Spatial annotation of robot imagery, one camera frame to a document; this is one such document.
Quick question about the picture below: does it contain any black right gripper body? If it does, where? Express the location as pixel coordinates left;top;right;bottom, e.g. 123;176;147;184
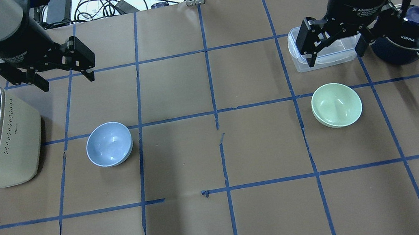
322;0;386;39

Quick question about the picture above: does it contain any blue bowl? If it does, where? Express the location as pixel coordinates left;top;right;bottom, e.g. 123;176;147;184
85;121;133;168

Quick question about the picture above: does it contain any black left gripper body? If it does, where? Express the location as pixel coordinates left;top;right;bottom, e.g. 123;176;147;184
0;20;73;80

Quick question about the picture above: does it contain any clear plastic container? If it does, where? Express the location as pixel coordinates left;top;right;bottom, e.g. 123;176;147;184
288;27;360;73

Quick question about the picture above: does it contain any green bowl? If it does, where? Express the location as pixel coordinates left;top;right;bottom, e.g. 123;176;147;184
311;83;363;128

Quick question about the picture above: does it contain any blue saucepan with glass lid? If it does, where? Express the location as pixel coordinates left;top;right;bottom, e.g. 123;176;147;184
371;5;419;66

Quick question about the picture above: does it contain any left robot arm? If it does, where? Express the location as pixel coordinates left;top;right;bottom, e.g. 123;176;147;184
0;0;95;92

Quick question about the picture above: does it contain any black power adapter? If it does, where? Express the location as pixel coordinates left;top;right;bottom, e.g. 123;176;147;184
44;0;72;24

